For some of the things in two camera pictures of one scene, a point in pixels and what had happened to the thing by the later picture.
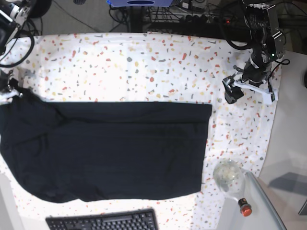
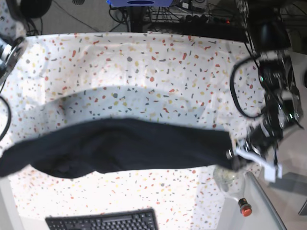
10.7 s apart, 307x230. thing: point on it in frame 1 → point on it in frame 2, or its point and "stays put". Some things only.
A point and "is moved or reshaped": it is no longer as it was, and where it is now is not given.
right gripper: x=254 y=71 → x=265 y=134
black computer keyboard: x=141 y=220 stays put
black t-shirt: x=65 y=151 is moved or reshaped
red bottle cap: x=245 y=208 stays put
